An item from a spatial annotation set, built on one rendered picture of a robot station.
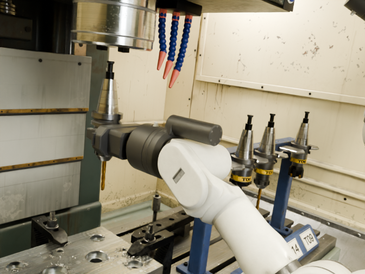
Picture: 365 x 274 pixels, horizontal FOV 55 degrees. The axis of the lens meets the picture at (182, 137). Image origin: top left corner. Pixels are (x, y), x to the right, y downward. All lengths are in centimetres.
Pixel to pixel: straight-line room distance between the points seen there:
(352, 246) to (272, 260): 106
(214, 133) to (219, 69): 125
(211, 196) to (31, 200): 82
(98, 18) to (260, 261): 46
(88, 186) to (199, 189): 90
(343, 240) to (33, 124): 119
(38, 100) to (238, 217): 78
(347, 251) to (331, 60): 73
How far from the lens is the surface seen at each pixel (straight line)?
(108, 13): 65
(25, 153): 116
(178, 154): 52
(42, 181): 122
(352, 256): 150
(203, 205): 51
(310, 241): 123
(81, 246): 89
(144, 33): 67
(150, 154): 58
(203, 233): 90
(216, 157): 57
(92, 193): 139
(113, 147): 66
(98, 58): 128
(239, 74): 171
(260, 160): 90
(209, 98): 182
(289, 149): 110
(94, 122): 72
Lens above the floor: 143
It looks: 12 degrees down
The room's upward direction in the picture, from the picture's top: 7 degrees clockwise
